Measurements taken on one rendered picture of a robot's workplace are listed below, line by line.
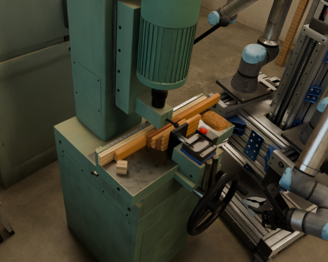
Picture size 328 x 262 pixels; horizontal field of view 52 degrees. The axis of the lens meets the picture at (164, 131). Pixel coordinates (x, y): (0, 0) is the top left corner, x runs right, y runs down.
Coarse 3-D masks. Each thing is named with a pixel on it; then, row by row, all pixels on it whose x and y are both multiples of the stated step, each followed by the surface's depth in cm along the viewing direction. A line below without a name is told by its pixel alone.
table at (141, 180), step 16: (112, 160) 125; (128, 160) 126; (144, 160) 126; (160, 160) 127; (112, 176) 119; (128, 176) 120; (144, 176) 121; (160, 176) 122; (176, 176) 128; (128, 192) 115; (144, 192) 118
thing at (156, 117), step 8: (144, 96) 128; (136, 104) 128; (144, 104) 125; (136, 112) 131; (144, 112) 127; (152, 112) 123; (160, 112) 122; (168, 112) 123; (152, 120) 125; (160, 120) 122
